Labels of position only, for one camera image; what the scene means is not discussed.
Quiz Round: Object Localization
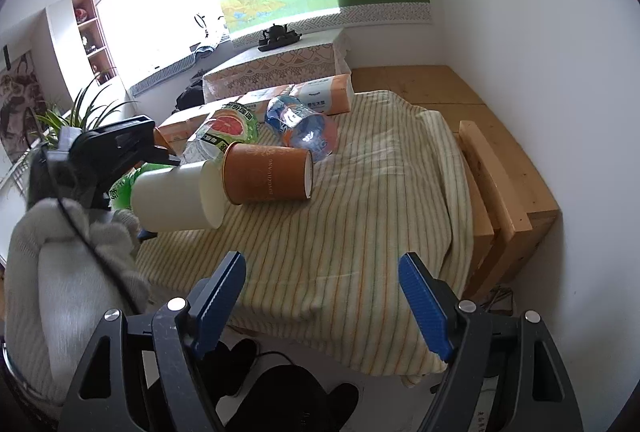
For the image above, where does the green tea bottle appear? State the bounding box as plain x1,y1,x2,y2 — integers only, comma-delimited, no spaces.
108,163,168,210

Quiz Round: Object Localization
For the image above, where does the white knit sleeve forearm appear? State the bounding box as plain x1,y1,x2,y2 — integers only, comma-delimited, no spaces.
6,198,150,417

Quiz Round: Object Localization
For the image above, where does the grapefruit label clear bottle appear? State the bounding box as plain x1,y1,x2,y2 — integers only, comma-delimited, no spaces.
182,102,258,166

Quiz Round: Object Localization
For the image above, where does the white pink wall shelf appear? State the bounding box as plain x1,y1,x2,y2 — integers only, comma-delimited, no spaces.
72,0,116,84

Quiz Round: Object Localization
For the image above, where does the ink painting wall scroll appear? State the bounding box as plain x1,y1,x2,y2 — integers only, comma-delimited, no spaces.
1,52,47,163

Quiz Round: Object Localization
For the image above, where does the white plastic cup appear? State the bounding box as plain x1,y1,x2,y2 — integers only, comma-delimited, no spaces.
130,161,227,233

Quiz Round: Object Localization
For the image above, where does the potted spider plant red-white pot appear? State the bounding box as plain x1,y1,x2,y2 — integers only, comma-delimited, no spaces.
30,79,134,147

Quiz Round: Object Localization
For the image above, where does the blue orange soda bottle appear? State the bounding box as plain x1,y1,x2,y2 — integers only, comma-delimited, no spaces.
265,95,337,162

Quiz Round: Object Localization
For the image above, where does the striped yellow tablecloth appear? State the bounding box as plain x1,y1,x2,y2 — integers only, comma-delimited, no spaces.
137,91,473,378

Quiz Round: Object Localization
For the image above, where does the black teapot set tray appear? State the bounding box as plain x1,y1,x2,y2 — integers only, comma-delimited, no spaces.
257,24,302,52

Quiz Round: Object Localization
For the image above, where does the dark bag on floor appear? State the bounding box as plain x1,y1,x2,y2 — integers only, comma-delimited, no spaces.
174,80,205,112

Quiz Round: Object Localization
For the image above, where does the large orange paper cup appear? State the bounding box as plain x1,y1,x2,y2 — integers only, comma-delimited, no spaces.
221,143,314,206

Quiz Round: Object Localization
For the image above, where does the low table lace cloth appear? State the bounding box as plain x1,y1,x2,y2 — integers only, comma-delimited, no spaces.
203,29,350,103

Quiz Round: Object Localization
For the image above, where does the wooden bench frame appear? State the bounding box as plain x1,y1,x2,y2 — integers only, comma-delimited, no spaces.
456,119,561,300

